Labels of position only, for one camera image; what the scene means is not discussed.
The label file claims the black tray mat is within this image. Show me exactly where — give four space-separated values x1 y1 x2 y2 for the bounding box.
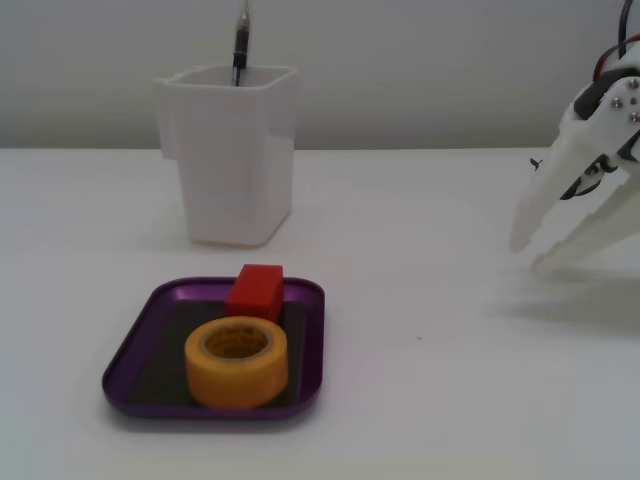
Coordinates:
130 299 308 409

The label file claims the yellow masking tape roll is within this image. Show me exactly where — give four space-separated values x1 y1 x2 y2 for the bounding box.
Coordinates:
184 315 291 411

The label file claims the white plastic box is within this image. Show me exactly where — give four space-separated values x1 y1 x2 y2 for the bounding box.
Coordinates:
153 63 300 249

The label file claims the purple metal tray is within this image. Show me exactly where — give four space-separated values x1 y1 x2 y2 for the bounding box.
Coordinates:
101 276 328 421

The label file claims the black clear ballpoint pen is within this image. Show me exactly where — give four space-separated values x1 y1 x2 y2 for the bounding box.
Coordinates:
231 0 252 88

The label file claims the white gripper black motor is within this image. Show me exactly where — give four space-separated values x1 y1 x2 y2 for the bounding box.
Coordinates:
508 43 640 274

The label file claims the black and red cable bundle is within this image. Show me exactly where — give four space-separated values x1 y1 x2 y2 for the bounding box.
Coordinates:
529 0 640 202

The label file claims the red cube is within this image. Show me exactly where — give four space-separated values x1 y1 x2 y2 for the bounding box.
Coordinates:
224 263 286 324

